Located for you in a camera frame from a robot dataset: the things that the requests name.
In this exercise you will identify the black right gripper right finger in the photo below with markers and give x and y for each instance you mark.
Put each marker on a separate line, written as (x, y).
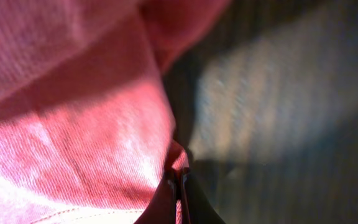
(195, 207)

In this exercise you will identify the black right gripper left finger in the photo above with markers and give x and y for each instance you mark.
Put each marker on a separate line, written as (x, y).
(162, 208)

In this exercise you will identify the red soccer t-shirt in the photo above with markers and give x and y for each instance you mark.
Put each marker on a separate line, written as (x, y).
(85, 125)

